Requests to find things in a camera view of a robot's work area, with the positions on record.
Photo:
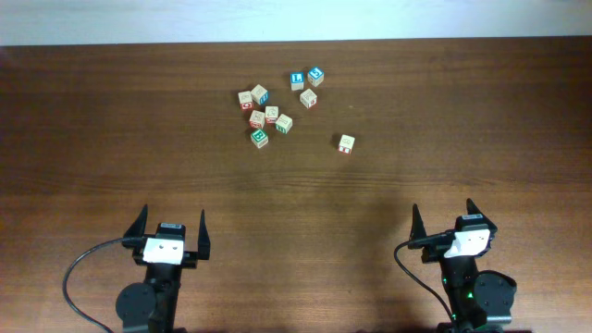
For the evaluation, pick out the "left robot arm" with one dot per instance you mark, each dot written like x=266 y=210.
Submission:
x=150 y=306

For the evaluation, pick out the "block with red side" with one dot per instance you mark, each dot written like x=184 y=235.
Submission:
x=308 y=98

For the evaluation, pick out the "red bottom butterfly block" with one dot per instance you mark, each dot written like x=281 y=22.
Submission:
x=257 y=119

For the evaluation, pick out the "blue letter L block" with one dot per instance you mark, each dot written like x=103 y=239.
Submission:
x=297 y=81

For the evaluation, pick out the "green B block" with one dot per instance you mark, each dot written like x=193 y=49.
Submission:
x=259 y=138

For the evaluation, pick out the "green sided letter block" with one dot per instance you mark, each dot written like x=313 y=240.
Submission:
x=284 y=123

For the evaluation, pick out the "block with blue side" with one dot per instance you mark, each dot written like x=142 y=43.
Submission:
x=259 y=94

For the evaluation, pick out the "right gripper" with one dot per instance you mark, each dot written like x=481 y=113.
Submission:
x=430 y=252

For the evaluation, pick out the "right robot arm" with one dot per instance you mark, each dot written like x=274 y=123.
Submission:
x=480 y=301

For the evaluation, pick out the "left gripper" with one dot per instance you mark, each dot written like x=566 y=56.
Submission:
x=189 y=261

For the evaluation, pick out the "small red edged block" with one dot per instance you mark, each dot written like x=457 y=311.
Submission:
x=271 y=114

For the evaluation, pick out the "red C block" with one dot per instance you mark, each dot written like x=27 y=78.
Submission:
x=245 y=100

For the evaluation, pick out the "blue number 5 block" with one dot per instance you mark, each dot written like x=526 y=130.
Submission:
x=316 y=76

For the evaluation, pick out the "red sided number block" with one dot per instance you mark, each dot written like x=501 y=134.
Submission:
x=346 y=143

